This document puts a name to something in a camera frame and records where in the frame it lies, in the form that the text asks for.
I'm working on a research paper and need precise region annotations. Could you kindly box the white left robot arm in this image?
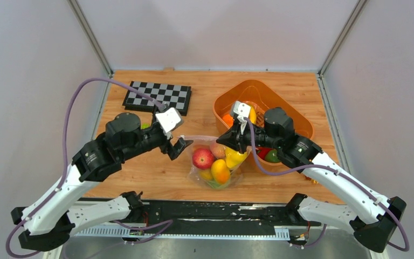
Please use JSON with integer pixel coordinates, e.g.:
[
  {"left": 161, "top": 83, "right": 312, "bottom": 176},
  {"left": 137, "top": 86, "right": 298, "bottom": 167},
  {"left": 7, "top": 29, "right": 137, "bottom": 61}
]
[{"left": 11, "top": 108, "right": 190, "bottom": 252}]

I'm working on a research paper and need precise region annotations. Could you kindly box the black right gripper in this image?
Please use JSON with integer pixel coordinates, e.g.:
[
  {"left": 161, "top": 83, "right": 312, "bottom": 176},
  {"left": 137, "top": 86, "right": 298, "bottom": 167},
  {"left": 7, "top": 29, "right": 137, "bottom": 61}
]
[{"left": 217, "top": 119, "right": 280, "bottom": 154}]

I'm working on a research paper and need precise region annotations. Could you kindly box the green toy cabbage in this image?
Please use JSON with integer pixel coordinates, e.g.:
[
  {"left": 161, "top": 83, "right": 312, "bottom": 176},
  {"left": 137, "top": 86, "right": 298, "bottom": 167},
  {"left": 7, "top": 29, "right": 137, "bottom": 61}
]
[{"left": 206, "top": 181, "right": 230, "bottom": 189}]

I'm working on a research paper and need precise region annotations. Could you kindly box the yellow brick toy car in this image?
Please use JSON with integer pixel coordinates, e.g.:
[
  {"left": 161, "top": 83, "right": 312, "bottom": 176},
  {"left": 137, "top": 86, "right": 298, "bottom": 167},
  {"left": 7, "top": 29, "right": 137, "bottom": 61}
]
[{"left": 305, "top": 176, "right": 319, "bottom": 185}]

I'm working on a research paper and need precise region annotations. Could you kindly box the green toy lime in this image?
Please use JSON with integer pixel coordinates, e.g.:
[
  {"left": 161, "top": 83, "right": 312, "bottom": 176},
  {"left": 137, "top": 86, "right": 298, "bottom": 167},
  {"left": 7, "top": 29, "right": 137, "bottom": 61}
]
[{"left": 264, "top": 149, "right": 281, "bottom": 163}]

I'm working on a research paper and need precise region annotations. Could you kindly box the pink toy peach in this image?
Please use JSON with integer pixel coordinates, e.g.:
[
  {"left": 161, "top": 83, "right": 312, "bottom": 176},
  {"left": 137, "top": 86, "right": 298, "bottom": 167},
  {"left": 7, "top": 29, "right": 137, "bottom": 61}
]
[{"left": 209, "top": 141, "right": 226, "bottom": 159}]

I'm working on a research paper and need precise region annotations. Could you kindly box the orange toy fruit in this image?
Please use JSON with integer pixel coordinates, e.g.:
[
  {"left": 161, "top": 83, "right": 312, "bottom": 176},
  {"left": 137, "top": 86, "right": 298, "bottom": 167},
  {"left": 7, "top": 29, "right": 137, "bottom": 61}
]
[{"left": 222, "top": 114, "right": 233, "bottom": 128}]

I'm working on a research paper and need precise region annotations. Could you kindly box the orange plastic basket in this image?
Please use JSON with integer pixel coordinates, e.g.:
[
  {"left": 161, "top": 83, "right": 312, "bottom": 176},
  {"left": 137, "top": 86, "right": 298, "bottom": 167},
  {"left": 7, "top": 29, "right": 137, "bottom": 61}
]
[{"left": 213, "top": 79, "right": 314, "bottom": 155}]

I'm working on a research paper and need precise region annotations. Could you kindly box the black white checkerboard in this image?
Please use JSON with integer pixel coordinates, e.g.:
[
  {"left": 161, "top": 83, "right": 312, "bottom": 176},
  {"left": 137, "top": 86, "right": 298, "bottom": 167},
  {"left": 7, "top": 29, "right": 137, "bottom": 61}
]
[{"left": 122, "top": 81, "right": 192, "bottom": 116}]

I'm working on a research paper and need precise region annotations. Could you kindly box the yellow toy banana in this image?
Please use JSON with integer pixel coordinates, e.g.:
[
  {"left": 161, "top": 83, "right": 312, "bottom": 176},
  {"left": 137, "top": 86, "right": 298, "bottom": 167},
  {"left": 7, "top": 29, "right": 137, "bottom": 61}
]
[{"left": 249, "top": 106, "right": 257, "bottom": 124}]

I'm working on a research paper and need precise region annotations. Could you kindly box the clear zip top bag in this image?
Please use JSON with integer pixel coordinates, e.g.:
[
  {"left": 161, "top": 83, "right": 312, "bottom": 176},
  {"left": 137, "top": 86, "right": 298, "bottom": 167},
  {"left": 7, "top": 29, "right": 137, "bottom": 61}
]
[{"left": 180, "top": 135, "right": 250, "bottom": 189}]

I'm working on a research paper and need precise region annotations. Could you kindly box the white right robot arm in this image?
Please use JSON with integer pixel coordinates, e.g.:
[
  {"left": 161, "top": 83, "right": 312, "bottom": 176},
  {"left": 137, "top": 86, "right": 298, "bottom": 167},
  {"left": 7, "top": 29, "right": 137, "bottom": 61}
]
[{"left": 217, "top": 101, "right": 410, "bottom": 253}]

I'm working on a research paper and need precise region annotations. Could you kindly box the red toy chili pepper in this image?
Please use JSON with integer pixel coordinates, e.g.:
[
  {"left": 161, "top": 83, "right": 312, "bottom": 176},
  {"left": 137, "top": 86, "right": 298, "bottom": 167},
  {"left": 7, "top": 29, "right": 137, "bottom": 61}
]
[{"left": 256, "top": 147, "right": 272, "bottom": 160}]

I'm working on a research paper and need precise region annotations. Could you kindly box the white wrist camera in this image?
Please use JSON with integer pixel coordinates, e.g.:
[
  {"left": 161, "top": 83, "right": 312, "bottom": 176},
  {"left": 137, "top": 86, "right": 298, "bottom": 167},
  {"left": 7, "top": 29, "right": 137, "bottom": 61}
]
[
  {"left": 230, "top": 101, "right": 251, "bottom": 134},
  {"left": 155, "top": 107, "right": 183, "bottom": 134}
]

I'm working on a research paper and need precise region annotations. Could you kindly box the red green brick car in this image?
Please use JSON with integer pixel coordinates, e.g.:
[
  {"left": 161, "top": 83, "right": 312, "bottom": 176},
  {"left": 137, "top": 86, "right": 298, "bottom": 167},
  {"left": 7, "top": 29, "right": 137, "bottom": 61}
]
[{"left": 141, "top": 123, "right": 150, "bottom": 130}]

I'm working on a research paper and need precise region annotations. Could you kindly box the red toy apple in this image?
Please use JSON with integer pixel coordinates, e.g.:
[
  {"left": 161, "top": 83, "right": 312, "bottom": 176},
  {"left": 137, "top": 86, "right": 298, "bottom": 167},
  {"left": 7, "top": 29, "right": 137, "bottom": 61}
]
[{"left": 192, "top": 148, "right": 216, "bottom": 170}]

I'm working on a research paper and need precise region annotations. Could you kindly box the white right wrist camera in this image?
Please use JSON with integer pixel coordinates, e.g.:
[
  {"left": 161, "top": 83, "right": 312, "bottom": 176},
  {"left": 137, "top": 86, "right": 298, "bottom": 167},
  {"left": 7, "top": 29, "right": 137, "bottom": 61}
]
[{"left": 230, "top": 101, "right": 251, "bottom": 134}]

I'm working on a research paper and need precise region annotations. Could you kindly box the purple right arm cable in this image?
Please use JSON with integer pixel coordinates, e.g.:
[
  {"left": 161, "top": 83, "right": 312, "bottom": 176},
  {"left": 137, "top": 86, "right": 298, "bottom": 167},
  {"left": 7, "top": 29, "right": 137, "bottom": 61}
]
[{"left": 244, "top": 117, "right": 410, "bottom": 253}]

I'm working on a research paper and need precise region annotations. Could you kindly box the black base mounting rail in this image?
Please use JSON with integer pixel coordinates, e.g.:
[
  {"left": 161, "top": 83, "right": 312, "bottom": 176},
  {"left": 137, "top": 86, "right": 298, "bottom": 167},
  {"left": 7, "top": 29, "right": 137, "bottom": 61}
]
[{"left": 108, "top": 199, "right": 322, "bottom": 237}]

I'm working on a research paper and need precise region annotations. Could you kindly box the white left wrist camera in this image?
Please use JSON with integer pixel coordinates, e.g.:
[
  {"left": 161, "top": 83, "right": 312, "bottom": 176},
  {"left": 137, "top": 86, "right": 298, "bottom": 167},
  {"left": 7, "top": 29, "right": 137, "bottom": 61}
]
[{"left": 155, "top": 107, "right": 183, "bottom": 134}]

